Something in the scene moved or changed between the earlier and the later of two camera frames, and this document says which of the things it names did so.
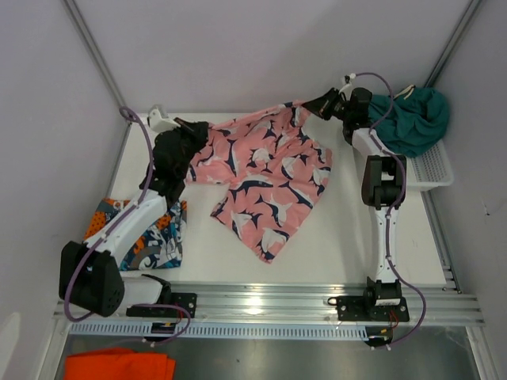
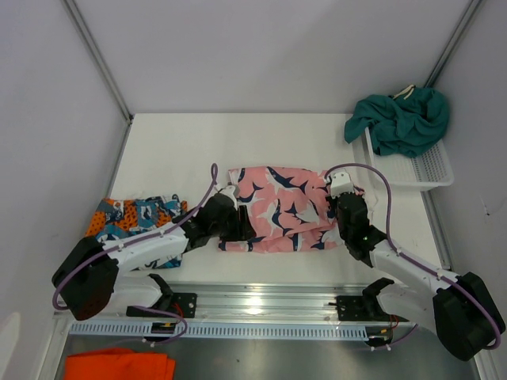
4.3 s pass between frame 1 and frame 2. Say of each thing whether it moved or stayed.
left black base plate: stayed
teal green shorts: stayed
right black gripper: moved
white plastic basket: stayed
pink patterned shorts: moved
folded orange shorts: stayed
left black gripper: moved
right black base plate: stayed
